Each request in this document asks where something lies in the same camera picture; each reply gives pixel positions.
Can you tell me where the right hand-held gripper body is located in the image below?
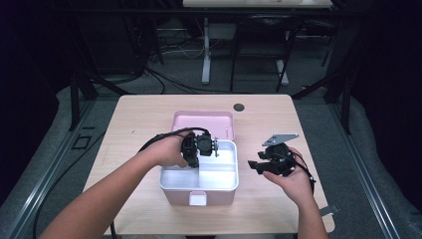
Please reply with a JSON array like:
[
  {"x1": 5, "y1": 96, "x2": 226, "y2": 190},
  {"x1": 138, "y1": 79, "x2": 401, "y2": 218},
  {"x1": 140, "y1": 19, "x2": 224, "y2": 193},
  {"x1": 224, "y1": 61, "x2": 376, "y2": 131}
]
[{"x1": 261, "y1": 132, "x2": 300, "y2": 177}]

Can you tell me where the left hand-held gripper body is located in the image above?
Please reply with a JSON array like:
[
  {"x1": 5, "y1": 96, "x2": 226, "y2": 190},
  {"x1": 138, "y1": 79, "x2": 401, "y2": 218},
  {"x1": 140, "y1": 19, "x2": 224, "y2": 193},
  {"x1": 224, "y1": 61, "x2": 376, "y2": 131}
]
[{"x1": 181, "y1": 129, "x2": 220, "y2": 161}]

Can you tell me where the pink storage box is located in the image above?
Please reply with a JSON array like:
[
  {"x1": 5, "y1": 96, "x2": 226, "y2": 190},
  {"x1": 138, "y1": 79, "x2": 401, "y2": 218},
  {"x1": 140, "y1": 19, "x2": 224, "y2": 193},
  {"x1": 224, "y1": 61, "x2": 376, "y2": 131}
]
[{"x1": 159, "y1": 110, "x2": 240, "y2": 207}]

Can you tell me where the white divided tray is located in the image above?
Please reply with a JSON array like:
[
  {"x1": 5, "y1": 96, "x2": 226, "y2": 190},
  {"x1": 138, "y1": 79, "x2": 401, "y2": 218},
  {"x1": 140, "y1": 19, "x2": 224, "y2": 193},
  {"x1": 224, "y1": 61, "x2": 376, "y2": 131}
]
[{"x1": 159, "y1": 138, "x2": 240, "y2": 192}]

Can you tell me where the person's left hand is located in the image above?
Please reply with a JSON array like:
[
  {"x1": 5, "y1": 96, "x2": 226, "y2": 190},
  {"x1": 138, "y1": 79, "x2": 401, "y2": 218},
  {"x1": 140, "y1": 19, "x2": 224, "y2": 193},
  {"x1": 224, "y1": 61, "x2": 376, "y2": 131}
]
[{"x1": 145, "y1": 130, "x2": 195, "y2": 169}]

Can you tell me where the person's right hand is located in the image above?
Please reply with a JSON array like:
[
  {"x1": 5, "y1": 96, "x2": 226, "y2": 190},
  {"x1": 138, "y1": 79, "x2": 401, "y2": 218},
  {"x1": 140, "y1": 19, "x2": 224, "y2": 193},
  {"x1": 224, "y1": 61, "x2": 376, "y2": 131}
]
[{"x1": 263, "y1": 146, "x2": 317, "y2": 209}]

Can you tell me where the black metal stand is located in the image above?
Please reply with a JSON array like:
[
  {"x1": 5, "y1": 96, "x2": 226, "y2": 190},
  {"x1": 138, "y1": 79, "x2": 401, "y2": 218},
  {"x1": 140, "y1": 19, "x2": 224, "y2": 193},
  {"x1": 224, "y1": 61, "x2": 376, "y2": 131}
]
[
  {"x1": 291, "y1": 64, "x2": 353, "y2": 135},
  {"x1": 67, "y1": 71, "x2": 100, "y2": 132}
]

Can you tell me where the white background desk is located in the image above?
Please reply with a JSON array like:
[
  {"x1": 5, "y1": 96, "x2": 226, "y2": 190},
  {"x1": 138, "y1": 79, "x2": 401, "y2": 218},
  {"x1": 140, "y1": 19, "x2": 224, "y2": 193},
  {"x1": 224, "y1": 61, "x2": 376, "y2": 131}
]
[{"x1": 182, "y1": 0, "x2": 333, "y2": 87}]

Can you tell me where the black chair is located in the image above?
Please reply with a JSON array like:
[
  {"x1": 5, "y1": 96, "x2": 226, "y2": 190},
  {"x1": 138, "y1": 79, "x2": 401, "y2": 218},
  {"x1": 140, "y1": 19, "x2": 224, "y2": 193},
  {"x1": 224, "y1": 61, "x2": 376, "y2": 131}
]
[{"x1": 229, "y1": 14, "x2": 306, "y2": 94}]

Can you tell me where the right hand-held gripper cable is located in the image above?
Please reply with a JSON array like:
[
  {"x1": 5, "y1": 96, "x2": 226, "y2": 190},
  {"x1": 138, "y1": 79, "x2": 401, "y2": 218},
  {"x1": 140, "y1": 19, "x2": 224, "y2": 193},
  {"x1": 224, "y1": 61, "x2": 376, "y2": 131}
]
[{"x1": 284, "y1": 150, "x2": 317, "y2": 196}]

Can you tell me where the grey metal table bracket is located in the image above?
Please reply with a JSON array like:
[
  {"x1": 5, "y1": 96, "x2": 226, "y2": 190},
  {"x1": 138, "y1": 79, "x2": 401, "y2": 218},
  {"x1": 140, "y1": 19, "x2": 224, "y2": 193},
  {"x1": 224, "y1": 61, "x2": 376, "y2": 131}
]
[{"x1": 319, "y1": 204, "x2": 341, "y2": 217}]

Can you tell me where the bundle of floor cables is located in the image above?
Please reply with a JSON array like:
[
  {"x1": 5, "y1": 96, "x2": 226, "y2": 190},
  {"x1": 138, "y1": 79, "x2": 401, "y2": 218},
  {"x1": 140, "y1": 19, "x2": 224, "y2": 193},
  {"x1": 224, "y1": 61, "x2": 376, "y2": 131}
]
[{"x1": 132, "y1": 18, "x2": 233, "y2": 96}]

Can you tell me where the aluminium floor rail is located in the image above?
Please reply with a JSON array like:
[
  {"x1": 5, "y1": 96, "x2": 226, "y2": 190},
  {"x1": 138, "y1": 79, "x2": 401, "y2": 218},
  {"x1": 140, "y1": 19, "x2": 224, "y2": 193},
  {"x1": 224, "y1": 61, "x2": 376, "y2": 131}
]
[
  {"x1": 5, "y1": 99, "x2": 98, "y2": 239},
  {"x1": 329, "y1": 103, "x2": 403, "y2": 239}
]

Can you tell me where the black floor cable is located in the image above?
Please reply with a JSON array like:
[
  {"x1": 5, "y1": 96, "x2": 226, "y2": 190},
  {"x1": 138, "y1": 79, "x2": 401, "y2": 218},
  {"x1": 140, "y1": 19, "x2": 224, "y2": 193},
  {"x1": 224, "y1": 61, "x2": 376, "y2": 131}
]
[{"x1": 32, "y1": 131, "x2": 107, "y2": 239}]

